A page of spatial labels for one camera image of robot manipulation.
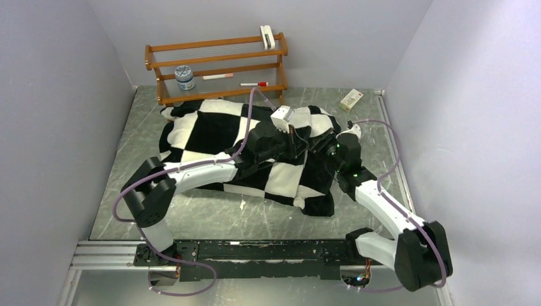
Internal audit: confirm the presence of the white marker pink cap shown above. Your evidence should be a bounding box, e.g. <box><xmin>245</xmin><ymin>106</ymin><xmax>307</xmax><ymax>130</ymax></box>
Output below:
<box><xmin>202</xmin><ymin>73</ymin><xmax>233</xmax><ymax>80</ymax></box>

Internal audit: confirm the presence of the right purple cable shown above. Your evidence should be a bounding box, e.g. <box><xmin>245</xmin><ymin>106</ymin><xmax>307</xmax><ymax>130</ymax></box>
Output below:
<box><xmin>348</xmin><ymin>119</ymin><xmax>449</xmax><ymax>289</ymax></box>

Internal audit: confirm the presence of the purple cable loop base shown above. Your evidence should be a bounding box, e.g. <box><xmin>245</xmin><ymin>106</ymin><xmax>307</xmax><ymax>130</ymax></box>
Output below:
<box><xmin>147</xmin><ymin>259</ymin><xmax>218</xmax><ymax>297</ymax></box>
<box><xmin>341</xmin><ymin>274</ymin><xmax>404</xmax><ymax>293</ymax></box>

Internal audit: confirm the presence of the white clip on rack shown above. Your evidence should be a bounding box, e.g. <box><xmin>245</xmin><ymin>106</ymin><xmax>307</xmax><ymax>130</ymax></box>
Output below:
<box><xmin>260</xmin><ymin>25</ymin><xmax>276</xmax><ymax>50</ymax></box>

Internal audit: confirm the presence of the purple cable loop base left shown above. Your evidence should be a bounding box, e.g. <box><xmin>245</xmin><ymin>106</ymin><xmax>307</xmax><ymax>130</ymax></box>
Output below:
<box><xmin>147</xmin><ymin>259</ymin><xmax>218</xmax><ymax>297</ymax></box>

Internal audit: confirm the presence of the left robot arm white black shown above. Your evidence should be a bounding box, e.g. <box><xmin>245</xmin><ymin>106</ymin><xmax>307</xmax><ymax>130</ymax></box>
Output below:
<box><xmin>119</xmin><ymin>122</ymin><xmax>312</xmax><ymax>256</ymax></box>

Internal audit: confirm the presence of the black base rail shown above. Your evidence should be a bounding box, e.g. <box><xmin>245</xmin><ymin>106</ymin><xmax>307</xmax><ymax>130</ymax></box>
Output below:
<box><xmin>133</xmin><ymin>238</ymin><xmax>377</xmax><ymax>280</ymax></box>

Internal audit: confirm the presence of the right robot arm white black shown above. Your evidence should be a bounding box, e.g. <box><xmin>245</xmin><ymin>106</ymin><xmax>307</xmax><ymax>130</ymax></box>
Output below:
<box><xmin>309</xmin><ymin>130</ymin><xmax>453</xmax><ymax>291</ymax></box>

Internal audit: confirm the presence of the purple cable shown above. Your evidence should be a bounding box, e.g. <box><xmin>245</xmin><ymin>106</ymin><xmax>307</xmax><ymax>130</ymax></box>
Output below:
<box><xmin>112</xmin><ymin>87</ymin><xmax>278</xmax><ymax>259</ymax></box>
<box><xmin>348</xmin><ymin>119</ymin><xmax>449</xmax><ymax>289</ymax></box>

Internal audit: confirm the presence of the blue white round jar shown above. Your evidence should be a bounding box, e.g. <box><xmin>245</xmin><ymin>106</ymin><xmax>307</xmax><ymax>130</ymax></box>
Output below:
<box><xmin>174</xmin><ymin>65</ymin><xmax>195</xmax><ymax>91</ymax></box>

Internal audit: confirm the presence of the small white green box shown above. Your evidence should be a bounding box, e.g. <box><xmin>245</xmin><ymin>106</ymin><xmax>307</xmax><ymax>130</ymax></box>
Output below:
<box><xmin>339</xmin><ymin>89</ymin><xmax>364</xmax><ymax>112</ymax></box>

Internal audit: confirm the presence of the white marker red cap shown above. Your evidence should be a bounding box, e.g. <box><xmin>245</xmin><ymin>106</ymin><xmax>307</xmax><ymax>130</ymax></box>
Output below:
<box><xmin>239</xmin><ymin>82</ymin><xmax>269</xmax><ymax>87</ymax></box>

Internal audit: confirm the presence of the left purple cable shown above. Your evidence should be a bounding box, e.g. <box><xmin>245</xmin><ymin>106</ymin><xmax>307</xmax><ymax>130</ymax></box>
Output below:
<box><xmin>112</xmin><ymin>87</ymin><xmax>278</xmax><ymax>259</ymax></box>

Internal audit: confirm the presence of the wooden shelf rack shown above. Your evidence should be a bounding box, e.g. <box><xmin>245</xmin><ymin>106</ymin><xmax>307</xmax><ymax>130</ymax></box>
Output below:
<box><xmin>144</xmin><ymin>33</ymin><xmax>288</xmax><ymax>106</ymax></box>

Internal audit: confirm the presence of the black white checkered pillowcase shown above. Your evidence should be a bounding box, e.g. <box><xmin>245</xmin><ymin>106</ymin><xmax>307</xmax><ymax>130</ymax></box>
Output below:
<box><xmin>158</xmin><ymin>98</ymin><xmax>343</xmax><ymax>218</ymax></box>

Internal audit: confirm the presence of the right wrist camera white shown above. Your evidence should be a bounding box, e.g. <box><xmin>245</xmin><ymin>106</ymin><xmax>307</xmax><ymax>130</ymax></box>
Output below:
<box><xmin>336</xmin><ymin>121</ymin><xmax>362</xmax><ymax>142</ymax></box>

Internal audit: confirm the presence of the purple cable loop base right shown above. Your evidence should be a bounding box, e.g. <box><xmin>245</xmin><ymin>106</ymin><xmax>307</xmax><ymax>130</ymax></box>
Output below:
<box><xmin>341</xmin><ymin>274</ymin><xmax>404</xmax><ymax>293</ymax></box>

